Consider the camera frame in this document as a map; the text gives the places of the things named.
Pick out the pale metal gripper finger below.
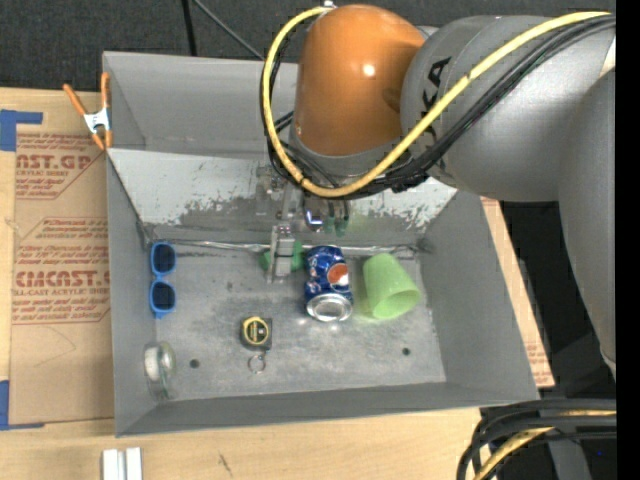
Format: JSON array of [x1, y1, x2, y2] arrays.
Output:
[[278, 225, 296, 276], [268, 227, 281, 284]]

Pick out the brown cardboard board red print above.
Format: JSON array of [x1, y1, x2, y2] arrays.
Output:
[[0, 86, 556, 431]]

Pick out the blue soda can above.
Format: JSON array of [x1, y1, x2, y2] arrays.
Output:
[[304, 244, 355, 323]]

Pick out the blue sunglasses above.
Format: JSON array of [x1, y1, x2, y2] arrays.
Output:
[[149, 240, 178, 319]]

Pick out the grey metal bin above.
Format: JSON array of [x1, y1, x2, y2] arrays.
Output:
[[101, 50, 542, 438]]

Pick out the clear glass jar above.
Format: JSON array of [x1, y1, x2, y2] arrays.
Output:
[[143, 341, 178, 401]]

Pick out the green plastic cup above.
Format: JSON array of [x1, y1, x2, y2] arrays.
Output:
[[355, 252, 423, 321]]

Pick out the black and yellow tape measure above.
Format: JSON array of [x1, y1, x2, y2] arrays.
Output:
[[239, 315, 275, 375]]

